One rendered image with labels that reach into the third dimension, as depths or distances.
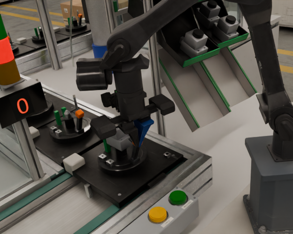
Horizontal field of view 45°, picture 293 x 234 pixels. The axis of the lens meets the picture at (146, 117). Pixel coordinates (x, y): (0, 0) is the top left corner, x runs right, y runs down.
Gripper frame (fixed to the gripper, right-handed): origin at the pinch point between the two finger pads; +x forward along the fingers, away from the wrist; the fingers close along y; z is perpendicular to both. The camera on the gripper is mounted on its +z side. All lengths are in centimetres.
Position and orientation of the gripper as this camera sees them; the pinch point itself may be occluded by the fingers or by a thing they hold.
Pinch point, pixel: (136, 134)
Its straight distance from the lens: 80.0
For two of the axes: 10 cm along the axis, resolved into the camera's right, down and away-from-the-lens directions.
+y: -8.6, 3.4, -3.7
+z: -4.9, -4.2, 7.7
